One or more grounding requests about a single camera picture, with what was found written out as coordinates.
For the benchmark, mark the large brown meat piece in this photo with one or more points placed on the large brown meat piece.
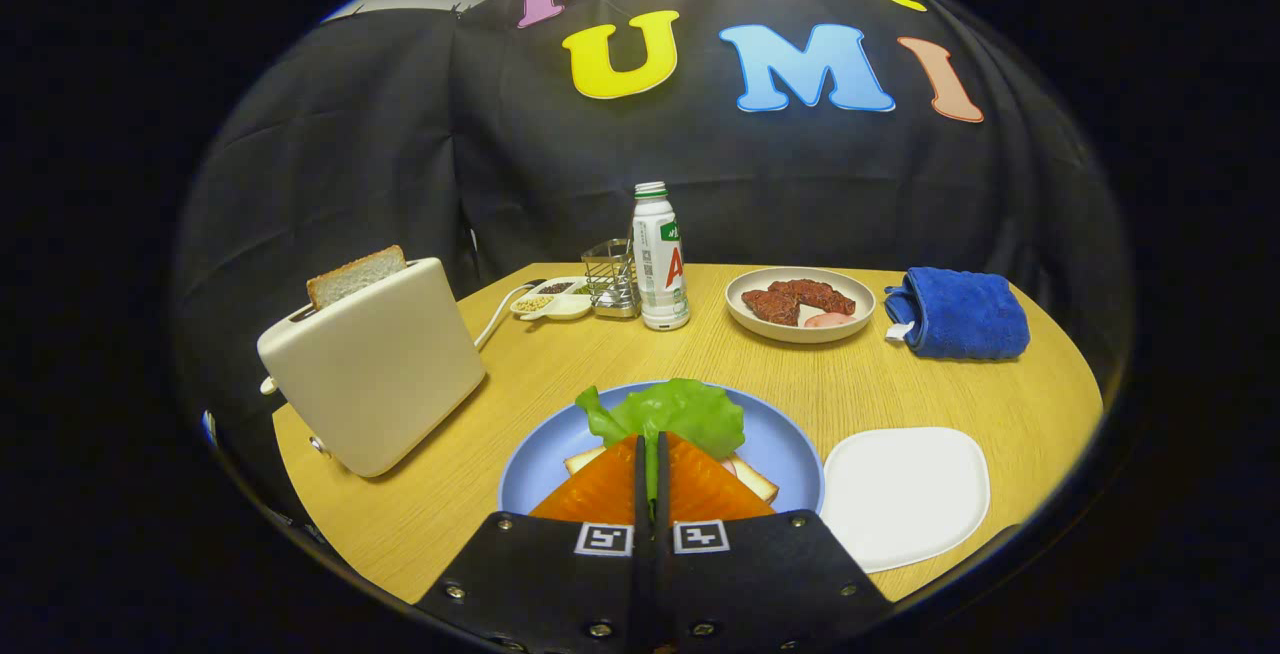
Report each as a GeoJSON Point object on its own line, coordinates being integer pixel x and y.
{"type": "Point", "coordinates": [815, 294]}

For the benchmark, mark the blue folded towel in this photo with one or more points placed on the blue folded towel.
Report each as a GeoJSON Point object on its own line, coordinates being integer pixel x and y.
{"type": "Point", "coordinates": [965, 319]}

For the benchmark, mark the bread slice with ham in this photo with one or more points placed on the bread slice with ham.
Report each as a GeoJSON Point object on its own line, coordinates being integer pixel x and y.
{"type": "Point", "coordinates": [757, 484]}

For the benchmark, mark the blue round plate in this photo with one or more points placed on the blue round plate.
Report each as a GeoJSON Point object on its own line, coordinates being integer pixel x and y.
{"type": "Point", "coordinates": [785, 444]}

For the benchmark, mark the green lettuce leaf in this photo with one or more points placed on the green lettuce leaf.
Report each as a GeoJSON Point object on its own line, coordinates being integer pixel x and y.
{"type": "Point", "coordinates": [680, 412]}

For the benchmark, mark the white square plate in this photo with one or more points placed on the white square plate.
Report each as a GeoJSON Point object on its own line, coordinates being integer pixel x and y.
{"type": "Point", "coordinates": [905, 499]}

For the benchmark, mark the white condiment dish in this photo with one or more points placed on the white condiment dish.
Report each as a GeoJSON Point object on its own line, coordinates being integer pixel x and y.
{"type": "Point", "coordinates": [560, 306]}

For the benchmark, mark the toasted bread slice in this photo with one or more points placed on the toasted bread slice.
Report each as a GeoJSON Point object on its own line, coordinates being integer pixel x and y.
{"type": "Point", "coordinates": [355, 276]}

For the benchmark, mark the black backdrop cloth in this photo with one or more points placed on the black backdrop cloth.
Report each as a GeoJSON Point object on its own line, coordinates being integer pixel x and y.
{"type": "Point", "coordinates": [400, 134]}

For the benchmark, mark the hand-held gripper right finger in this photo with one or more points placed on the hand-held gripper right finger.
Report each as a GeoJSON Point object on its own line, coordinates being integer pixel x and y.
{"type": "Point", "coordinates": [760, 584]}

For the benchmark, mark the pink ham slice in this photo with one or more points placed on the pink ham slice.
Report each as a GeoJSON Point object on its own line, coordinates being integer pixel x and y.
{"type": "Point", "coordinates": [830, 320]}

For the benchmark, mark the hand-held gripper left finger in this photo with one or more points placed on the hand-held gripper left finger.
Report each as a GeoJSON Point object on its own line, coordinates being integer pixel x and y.
{"type": "Point", "coordinates": [560, 584]}

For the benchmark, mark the small brown meat piece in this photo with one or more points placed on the small brown meat piece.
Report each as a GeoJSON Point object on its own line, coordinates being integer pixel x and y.
{"type": "Point", "coordinates": [770, 306]}

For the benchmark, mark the white drink bottle green cap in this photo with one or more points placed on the white drink bottle green cap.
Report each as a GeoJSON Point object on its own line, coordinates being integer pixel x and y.
{"type": "Point", "coordinates": [660, 274]}

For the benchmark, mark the cream toaster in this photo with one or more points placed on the cream toaster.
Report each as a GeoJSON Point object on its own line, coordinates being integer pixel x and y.
{"type": "Point", "coordinates": [380, 374]}

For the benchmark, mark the beige round plate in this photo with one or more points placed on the beige round plate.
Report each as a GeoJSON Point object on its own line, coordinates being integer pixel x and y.
{"type": "Point", "coordinates": [745, 322]}

